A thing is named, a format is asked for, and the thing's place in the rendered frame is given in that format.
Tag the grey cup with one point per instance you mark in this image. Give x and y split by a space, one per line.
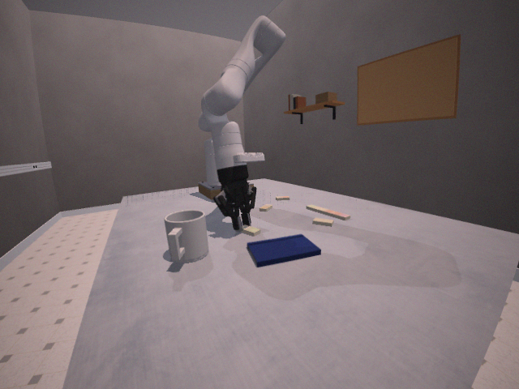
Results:
188 240

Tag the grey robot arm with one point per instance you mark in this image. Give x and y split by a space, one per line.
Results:
227 93

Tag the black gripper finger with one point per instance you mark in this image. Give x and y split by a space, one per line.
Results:
245 206
231 210

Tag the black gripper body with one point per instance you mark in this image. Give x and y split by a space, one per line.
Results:
229 179

